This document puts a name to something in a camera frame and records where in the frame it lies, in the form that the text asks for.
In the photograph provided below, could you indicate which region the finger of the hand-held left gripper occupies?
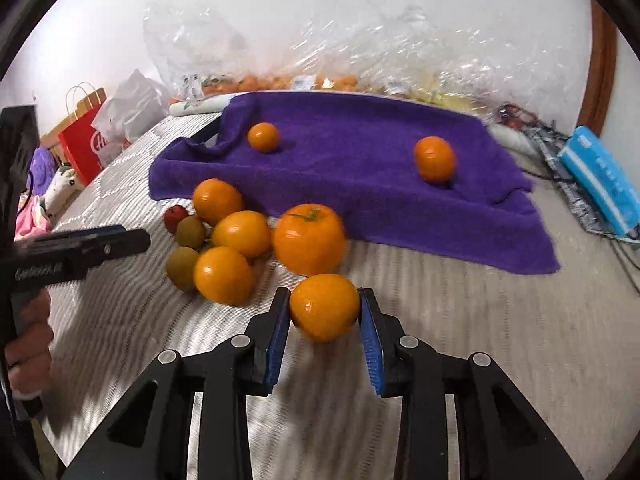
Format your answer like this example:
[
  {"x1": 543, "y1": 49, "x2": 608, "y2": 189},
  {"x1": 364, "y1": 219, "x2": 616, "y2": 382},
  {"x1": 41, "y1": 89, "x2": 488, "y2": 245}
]
[{"x1": 75, "y1": 225, "x2": 152, "y2": 273}]

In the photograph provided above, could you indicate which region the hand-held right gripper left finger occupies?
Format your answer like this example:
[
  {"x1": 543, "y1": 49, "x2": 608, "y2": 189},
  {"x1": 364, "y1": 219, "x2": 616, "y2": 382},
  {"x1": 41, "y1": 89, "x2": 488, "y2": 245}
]
[{"x1": 60, "y1": 287, "x2": 292, "y2": 480}]

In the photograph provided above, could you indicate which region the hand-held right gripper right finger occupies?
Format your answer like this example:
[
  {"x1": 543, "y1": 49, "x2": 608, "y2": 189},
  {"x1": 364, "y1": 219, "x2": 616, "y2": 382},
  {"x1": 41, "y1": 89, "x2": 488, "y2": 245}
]
[{"x1": 356, "y1": 287, "x2": 586, "y2": 480}]

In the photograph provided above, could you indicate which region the small red fruit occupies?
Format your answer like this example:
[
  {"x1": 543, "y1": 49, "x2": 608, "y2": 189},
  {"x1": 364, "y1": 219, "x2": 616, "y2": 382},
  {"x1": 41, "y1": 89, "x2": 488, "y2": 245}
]
[{"x1": 164, "y1": 205, "x2": 190, "y2": 235}]

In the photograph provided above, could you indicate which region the small green fruit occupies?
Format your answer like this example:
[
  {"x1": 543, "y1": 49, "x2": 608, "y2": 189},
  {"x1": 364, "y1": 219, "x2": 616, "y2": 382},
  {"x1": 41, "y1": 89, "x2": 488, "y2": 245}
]
[
  {"x1": 166, "y1": 246, "x2": 201, "y2": 292},
  {"x1": 175, "y1": 215, "x2": 207, "y2": 250}
]

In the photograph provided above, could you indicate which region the large orange with green stem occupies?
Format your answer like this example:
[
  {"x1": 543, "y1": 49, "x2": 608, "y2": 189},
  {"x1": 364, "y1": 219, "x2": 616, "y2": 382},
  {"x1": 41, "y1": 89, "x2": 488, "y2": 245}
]
[{"x1": 272, "y1": 203, "x2": 347, "y2": 277}]

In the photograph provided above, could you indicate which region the heap of yellow fruits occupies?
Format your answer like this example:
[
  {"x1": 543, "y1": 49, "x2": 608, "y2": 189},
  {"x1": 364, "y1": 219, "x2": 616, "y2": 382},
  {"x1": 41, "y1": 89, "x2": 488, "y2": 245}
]
[{"x1": 387, "y1": 74, "x2": 483, "y2": 113}]

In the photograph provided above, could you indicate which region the person's left hand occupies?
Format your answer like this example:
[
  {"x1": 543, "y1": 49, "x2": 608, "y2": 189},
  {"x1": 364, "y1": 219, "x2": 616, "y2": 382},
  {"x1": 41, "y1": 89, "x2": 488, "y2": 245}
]
[{"x1": 5, "y1": 290, "x2": 54, "y2": 401}]

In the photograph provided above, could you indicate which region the purple plush cloth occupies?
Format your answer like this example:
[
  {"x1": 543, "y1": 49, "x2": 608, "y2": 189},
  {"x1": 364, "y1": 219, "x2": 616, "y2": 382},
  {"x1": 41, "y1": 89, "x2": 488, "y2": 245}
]
[{"x1": 29, "y1": 151, "x2": 57, "y2": 185}]

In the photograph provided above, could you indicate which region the red paper bag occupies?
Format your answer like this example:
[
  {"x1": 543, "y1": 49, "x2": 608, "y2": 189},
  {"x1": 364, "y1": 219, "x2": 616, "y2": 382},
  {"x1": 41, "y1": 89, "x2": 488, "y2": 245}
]
[{"x1": 57, "y1": 81, "x2": 113, "y2": 187}]

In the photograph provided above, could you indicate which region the grey striped bed sheet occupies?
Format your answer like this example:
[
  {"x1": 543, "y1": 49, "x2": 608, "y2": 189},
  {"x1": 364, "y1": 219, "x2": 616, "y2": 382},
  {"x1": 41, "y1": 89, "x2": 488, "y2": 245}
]
[{"x1": 42, "y1": 110, "x2": 640, "y2": 480}]

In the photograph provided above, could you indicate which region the white plastic bag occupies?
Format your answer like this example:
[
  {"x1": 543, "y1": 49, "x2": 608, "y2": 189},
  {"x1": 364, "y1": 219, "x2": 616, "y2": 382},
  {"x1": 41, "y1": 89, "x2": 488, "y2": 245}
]
[{"x1": 91, "y1": 69, "x2": 172, "y2": 147}]

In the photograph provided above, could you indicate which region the white rolled cloth green print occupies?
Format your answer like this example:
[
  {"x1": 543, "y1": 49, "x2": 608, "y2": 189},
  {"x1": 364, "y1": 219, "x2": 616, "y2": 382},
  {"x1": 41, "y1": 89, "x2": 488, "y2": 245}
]
[{"x1": 169, "y1": 96, "x2": 236, "y2": 117}]

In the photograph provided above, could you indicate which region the purple towel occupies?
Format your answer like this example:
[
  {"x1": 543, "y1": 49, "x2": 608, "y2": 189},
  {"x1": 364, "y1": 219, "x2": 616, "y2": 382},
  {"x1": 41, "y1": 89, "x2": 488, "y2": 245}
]
[{"x1": 148, "y1": 91, "x2": 561, "y2": 276}]

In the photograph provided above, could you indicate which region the heap of small oranges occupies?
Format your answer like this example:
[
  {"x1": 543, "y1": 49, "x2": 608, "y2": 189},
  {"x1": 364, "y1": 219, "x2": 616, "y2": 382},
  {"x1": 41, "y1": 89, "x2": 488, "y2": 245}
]
[{"x1": 200, "y1": 73, "x2": 362, "y2": 96}]

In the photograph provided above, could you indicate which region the plain white roll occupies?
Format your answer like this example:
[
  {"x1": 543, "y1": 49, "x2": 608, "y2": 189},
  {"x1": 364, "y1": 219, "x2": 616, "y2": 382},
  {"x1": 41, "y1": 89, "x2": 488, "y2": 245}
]
[{"x1": 489, "y1": 124, "x2": 538, "y2": 155}]

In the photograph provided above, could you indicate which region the black white patterned cloth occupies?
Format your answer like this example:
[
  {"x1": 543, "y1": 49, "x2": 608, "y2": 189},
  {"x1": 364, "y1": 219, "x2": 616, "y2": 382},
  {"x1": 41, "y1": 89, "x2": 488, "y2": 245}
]
[{"x1": 522, "y1": 119, "x2": 618, "y2": 237}]

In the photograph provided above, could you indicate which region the blue tissue pack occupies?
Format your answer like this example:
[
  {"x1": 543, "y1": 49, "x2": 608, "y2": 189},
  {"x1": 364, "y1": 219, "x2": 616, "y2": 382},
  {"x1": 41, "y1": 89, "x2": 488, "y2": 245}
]
[{"x1": 559, "y1": 126, "x2": 640, "y2": 239}]

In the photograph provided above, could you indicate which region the clear plastic bag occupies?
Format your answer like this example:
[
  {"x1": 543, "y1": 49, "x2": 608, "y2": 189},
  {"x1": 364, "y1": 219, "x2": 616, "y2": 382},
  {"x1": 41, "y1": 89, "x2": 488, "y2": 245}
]
[{"x1": 142, "y1": 0, "x2": 591, "y2": 128}]

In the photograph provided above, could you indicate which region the wooden furniture frame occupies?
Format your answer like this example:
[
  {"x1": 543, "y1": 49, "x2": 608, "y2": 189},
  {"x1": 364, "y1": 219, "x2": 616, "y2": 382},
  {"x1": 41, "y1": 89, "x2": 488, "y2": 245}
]
[{"x1": 39, "y1": 86, "x2": 108, "y2": 153}]

